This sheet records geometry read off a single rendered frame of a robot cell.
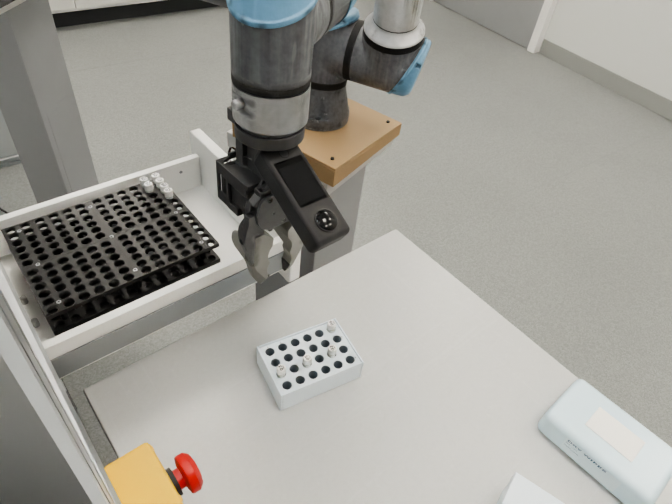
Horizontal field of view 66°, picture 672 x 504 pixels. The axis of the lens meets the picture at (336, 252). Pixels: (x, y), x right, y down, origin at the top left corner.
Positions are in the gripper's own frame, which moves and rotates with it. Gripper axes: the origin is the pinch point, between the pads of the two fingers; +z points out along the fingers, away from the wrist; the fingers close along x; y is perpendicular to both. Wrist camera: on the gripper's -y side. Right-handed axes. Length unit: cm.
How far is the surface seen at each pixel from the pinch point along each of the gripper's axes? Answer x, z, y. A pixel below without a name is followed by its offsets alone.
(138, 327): 15.8, 6.1, 6.8
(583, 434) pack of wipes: -21.1, 11.4, -36.9
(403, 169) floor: -143, 88, 87
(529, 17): -328, 65, 144
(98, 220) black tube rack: 12.6, 2.0, 23.6
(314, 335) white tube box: -4.3, 12.4, -3.8
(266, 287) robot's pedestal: -33, 65, 46
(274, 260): -4.3, 5.3, 6.0
